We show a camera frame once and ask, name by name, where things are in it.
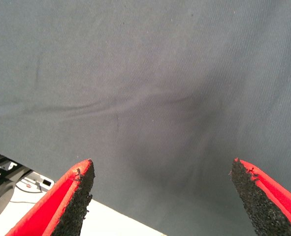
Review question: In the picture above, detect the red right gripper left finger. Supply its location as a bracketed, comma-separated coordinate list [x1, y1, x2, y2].
[5, 158, 96, 236]

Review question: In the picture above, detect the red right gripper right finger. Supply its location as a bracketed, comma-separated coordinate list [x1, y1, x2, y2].
[229, 157, 291, 236]

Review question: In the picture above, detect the white device box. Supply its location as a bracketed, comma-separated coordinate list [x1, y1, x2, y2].
[17, 171, 55, 192]

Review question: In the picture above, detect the dark grey table cloth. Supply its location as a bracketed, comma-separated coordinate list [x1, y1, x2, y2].
[0, 0, 291, 236]

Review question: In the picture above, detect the thin grey floor cable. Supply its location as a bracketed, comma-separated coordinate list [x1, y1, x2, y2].
[9, 182, 44, 205]

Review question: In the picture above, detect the black base frame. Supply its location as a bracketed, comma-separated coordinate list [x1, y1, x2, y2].
[0, 148, 32, 188]

